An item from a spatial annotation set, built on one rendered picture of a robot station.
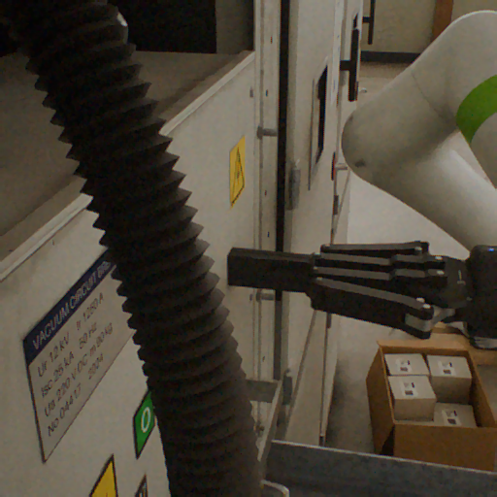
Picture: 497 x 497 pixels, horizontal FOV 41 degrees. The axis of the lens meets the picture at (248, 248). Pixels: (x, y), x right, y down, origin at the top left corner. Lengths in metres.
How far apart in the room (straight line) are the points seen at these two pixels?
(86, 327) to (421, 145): 0.68
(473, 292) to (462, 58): 0.39
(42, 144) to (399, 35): 8.12
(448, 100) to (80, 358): 0.66
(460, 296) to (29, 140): 0.33
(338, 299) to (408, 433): 1.57
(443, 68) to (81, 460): 0.68
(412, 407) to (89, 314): 1.95
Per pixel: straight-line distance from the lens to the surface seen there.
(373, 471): 0.88
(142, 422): 0.41
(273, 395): 0.72
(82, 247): 0.30
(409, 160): 0.93
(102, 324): 0.33
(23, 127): 0.42
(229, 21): 0.69
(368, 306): 0.53
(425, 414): 2.25
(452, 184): 0.99
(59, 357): 0.29
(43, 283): 0.27
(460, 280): 0.57
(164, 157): 0.19
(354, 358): 2.63
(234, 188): 0.57
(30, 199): 0.31
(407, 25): 8.44
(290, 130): 0.80
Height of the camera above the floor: 1.50
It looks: 26 degrees down
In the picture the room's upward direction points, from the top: straight up
